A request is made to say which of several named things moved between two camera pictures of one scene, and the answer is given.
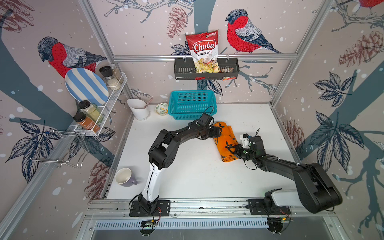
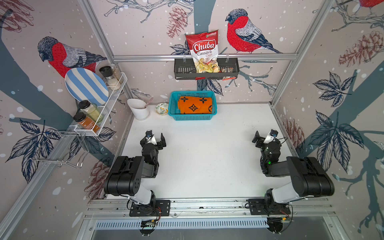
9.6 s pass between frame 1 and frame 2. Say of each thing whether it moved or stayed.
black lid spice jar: stayed
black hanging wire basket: stayed
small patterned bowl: stayed
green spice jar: stayed
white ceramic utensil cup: stayed
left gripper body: moved
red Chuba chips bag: stayed
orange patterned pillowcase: moved
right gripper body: moved
